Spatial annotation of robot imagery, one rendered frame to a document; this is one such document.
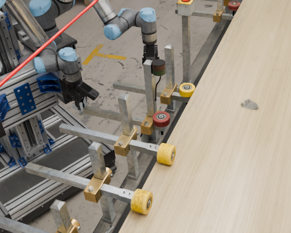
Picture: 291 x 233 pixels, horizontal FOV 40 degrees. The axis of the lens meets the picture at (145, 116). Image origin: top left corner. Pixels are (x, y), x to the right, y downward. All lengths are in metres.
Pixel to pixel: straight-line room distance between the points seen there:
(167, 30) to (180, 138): 2.84
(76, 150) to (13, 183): 0.45
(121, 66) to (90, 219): 1.76
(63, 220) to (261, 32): 1.67
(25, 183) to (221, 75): 1.38
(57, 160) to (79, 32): 2.22
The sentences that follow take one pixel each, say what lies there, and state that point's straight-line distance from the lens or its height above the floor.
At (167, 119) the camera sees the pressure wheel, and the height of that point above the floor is 0.91.
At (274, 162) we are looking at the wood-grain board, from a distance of 1.67.
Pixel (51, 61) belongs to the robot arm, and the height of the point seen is 1.15.
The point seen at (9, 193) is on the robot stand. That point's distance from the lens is 2.65.
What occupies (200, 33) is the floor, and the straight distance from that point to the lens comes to 4.41.
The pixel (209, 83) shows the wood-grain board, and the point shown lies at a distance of 2.05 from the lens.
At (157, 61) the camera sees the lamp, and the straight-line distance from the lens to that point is 1.73.
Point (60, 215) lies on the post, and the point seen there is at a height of 1.07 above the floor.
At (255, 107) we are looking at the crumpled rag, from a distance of 1.90.
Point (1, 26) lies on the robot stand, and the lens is 2.21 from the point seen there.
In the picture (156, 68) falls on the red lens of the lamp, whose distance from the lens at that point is 1.71.
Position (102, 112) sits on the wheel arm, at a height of 0.86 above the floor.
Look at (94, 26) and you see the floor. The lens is 4.72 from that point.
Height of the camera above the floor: 2.08
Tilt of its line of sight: 40 degrees down
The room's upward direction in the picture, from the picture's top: 5 degrees counter-clockwise
